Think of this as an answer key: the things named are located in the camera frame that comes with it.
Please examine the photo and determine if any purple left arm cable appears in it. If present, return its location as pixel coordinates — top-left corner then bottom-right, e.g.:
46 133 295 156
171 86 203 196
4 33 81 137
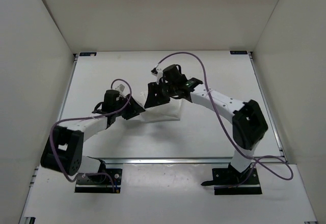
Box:
49 78 132 193

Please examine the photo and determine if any aluminium table edge rail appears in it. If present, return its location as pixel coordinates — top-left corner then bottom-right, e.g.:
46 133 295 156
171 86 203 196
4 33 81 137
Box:
47 156 287 166

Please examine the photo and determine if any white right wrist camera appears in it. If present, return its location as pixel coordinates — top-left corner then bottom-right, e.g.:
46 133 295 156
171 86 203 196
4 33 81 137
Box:
151 66 164 84

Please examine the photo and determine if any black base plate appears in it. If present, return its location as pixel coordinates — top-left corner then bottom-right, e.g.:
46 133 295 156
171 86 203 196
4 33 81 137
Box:
201 168 262 195
74 164 123 194

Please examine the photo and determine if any left blue corner label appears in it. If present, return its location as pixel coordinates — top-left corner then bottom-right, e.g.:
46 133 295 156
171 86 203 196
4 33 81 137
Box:
79 52 97 57

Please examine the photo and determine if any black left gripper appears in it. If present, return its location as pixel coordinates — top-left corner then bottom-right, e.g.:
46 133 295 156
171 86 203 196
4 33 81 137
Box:
115 93 146 120

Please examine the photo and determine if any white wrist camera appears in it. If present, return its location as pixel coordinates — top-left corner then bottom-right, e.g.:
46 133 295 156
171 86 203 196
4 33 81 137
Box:
151 66 164 84
114 83 125 97

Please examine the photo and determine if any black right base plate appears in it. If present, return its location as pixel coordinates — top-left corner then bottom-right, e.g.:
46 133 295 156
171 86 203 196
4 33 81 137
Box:
201 168 262 195

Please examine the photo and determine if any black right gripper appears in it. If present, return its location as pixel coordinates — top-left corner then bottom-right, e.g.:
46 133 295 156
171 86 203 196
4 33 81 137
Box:
145 81 177 109

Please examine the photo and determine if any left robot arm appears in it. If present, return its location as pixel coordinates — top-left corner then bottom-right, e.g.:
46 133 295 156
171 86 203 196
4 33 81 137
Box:
40 90 145 176

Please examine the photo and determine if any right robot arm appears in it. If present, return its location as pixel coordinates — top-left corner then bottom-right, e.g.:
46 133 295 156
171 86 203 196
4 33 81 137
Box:
144 64 268 184

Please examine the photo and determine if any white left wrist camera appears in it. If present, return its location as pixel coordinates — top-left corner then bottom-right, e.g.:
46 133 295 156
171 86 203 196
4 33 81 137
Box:
114 83 125 97

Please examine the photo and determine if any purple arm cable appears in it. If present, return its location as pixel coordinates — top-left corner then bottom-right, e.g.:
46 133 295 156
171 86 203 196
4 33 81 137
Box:
152 52 293 181
49 78 132 193

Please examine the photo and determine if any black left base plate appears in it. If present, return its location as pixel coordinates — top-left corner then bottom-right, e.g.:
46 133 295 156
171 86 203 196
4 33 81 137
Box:
74 164 123 194

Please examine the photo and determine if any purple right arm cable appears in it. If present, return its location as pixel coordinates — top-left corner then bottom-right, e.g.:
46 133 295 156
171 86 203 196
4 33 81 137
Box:
152 52 293 181

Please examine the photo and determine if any white pleated skirt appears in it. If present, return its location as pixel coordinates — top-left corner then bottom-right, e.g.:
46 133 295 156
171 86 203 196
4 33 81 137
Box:
140 99 183 123

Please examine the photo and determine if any blue corner label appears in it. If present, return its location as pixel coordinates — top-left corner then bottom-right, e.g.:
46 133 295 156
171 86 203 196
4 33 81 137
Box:
230 50 248 55
79 52 97 57

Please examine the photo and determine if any right blue corner label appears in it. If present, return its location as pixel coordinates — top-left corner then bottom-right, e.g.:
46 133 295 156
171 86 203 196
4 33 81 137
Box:
230 50 248 55

